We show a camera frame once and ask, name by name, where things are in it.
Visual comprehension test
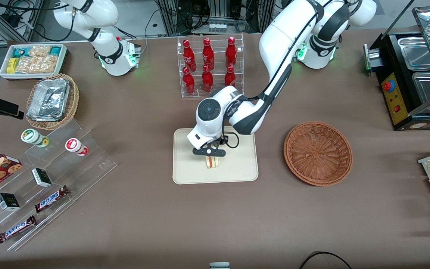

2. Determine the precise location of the red cola bottle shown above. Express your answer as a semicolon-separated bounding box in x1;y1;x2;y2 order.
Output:
183;39;196;71
183;67;196;95
202;38;215;71
202;65;214;93
224;66;237;87
225;36;237;68

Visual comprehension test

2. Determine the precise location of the black food warmer appliance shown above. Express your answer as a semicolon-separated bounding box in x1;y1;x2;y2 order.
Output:
363;6;430;131

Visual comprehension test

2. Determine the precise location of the beige plastic tray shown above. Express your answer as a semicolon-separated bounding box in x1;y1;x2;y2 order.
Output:
173;128;259;185

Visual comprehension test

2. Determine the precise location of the green lid yogurt cup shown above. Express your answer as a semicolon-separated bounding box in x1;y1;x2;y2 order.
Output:
21;128;50;148

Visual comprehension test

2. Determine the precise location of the white snack bin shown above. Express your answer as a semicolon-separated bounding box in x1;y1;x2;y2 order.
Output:
0;43;68;81

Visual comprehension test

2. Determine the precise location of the small black carton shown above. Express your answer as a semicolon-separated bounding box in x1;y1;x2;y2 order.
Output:
31;168;53;188
0;192;21;211

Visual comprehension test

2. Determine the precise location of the black looped gripper cable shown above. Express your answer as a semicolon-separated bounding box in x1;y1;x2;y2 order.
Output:
220;132;240;149

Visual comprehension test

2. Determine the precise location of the clear acrylic stepped stand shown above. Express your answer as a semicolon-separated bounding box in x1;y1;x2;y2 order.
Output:
0;119;118;251

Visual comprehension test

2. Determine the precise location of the light wicker basket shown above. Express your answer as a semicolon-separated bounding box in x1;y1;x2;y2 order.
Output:
25;73;80;131

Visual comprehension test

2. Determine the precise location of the brown wicker basket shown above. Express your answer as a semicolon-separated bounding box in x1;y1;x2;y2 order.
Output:
283;121;353;186

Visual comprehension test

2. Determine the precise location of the aluminium frame cart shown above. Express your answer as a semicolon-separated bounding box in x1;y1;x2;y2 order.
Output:
155;0;276;37

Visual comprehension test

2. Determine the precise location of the aluminium foil container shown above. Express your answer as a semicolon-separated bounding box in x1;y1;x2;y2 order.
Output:
27;78;71;122

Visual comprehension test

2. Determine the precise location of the clear bag of rice snacks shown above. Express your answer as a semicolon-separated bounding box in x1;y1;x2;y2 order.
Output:
15;56;59;74
28;45;52;57

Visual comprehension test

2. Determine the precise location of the clear acrylic bottle rack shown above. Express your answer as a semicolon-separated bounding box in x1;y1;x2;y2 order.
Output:
177;33;244;99

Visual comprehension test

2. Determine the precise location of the red lid yogurt cup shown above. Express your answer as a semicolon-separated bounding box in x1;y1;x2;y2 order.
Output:
65;138;89;157

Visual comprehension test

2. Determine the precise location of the Snickers bar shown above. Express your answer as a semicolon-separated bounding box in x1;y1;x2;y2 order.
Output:
34;185;70;213
0;215;37;244

